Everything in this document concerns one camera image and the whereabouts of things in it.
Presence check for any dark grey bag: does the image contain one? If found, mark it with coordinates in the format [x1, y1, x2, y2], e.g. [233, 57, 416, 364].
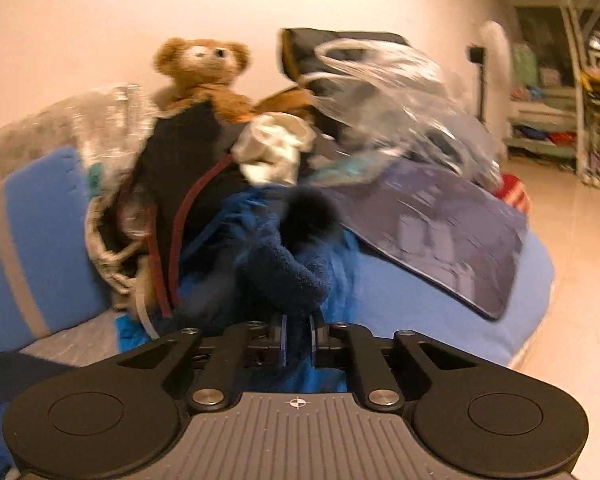
[280, 27, 411, 86]

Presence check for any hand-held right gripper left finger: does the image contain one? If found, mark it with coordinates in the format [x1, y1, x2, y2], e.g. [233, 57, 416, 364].
[117, 312, 288, 413]

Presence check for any grey quilted bedspread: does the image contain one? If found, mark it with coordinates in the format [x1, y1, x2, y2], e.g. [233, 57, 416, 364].
[20, 305, 126, 356]

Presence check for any blue cushion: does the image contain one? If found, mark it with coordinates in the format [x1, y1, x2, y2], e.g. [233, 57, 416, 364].
[350, 240, 556, 366]

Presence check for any grey floral blanket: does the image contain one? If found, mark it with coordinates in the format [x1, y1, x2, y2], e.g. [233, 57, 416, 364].
[0, 95, 96, 191]

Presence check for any bright blue cloth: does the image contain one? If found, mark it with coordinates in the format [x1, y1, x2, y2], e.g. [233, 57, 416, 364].
[115, 310, 153, 353]

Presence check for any white ladder frame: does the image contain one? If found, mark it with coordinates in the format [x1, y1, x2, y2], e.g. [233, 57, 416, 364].
[560, 0, 600, 186]

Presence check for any black bag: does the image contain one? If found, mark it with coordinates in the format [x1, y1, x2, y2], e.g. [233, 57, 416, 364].
[87, 102, 261, 321]

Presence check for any blue grey-striped pillow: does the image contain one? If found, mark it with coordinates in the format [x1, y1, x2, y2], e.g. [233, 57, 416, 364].
[0, 147, 116, 356]

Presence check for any dark glossy printed bag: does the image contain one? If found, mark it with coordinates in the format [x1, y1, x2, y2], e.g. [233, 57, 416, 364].
[325, 160, 528, 321]

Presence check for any red striped cloth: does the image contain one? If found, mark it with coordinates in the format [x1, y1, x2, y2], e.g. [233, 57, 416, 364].
[495, 172, 531, 216]

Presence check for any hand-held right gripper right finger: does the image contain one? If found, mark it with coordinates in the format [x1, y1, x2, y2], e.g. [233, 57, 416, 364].
[307, 312, 481, 411]

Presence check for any clear plastic bag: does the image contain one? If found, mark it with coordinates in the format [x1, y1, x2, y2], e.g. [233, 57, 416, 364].
[310, 37, 501, 186]

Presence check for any white crumpled cloth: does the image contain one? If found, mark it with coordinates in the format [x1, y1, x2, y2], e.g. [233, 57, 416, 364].
[232, 115, 316, 186]

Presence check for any silver crinkled plastic bag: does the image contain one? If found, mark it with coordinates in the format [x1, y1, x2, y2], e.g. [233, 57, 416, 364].
[75, 85, 156, 186]

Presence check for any blue fleece jacket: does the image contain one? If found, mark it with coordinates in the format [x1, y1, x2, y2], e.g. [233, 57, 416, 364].
[0, 185, 361, 466]

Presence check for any cluttered shelf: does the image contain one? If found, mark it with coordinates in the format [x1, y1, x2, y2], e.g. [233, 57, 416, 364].
[502, 5, 581, 161]

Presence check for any brown teddy bear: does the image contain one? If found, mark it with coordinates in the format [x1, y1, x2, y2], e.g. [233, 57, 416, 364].
[152, 37, 311, 123]

